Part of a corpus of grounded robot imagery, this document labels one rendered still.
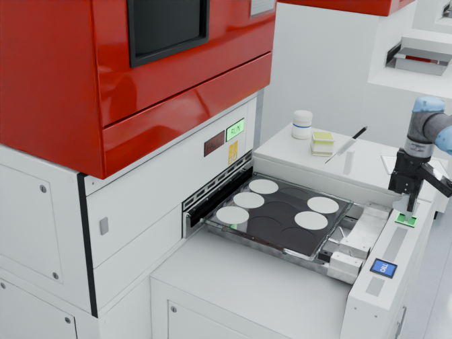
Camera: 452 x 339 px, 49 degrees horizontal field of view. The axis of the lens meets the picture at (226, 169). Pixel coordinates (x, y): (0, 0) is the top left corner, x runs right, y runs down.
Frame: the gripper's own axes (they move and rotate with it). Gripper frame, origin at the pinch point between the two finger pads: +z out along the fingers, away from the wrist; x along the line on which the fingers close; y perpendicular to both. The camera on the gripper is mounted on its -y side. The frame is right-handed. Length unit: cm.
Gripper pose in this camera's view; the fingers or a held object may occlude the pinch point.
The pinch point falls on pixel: (409, 217)
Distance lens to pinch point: 153.5
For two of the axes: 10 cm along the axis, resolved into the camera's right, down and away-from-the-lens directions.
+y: -8.7, -2.6, 4.2
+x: -5.0, 3.8, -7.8
